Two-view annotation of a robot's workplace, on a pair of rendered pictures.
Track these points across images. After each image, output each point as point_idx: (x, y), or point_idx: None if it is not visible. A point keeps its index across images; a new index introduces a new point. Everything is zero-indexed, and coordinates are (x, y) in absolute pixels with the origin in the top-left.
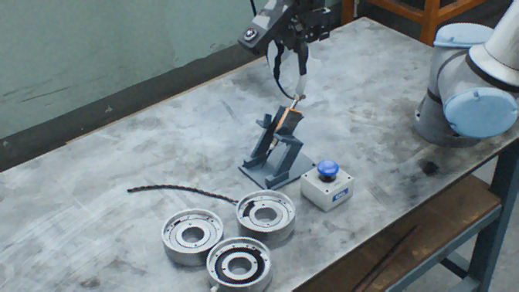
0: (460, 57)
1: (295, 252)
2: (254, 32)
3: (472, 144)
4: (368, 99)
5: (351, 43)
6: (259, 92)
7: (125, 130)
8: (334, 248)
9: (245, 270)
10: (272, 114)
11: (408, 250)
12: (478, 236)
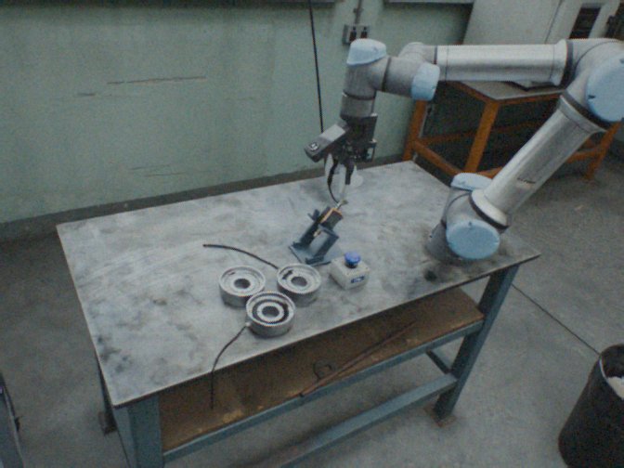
0: (466, 197)
1: (314, 313)
2: (317, 145)
3: (465, 266)
4: (397, 218)
5: (396, 177)
6: (318, 197)
7: (212, 203)
8: (343, 316)
9: (274, 317)
10: None
11: (404, 338)
12: (462, 343)
